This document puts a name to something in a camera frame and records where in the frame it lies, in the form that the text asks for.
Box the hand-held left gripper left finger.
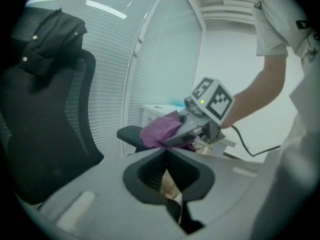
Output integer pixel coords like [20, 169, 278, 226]
[38, 147, 181, 240]

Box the white window blinds panel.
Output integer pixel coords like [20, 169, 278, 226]
[24, 0, 166, 160]
[122, 0, 204, 158]

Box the black jacket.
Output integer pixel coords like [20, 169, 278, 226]
[18, 7, 88, 78]

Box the black mesh office chair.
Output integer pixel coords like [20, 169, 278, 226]
[0, 6, 151, 205]

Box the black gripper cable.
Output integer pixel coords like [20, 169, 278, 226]
[231, 125, 281, 158]

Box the teal fluffy duster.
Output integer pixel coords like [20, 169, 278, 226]
[168, 98, 187, 108]

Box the person's right forearm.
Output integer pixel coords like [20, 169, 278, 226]
[221, 53, 289, 130]

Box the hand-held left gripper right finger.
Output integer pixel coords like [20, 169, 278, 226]
[166, 147, 266, 240]

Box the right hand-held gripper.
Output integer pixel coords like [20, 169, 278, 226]
[163, 76, 235, 147]

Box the purple microfiber cloth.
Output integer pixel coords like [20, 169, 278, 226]
[139, 110, 196, 151]

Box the person's white printed t-shirt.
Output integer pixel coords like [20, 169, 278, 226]
[252, 0, 320, 67]

